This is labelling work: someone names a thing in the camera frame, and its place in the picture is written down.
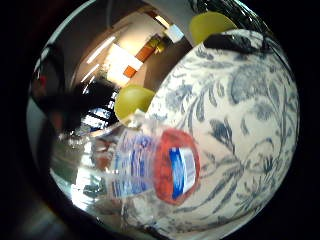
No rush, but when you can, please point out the white bowl blue floral pattern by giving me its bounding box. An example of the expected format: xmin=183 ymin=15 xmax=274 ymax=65
xmin=123 ymin=28 xmax=301 ymax=240

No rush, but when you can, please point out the clear plastic bottle red cap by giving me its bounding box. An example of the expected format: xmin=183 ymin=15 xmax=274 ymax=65
xmin=77 ymin=127 xmax=202 ymax=206

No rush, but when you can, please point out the yellow-green fruit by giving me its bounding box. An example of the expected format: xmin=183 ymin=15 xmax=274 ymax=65
xmin=113 ymin=84 xmax=157 ymax=121
xmin=188 ymin=11 xmax=238 ymax=46

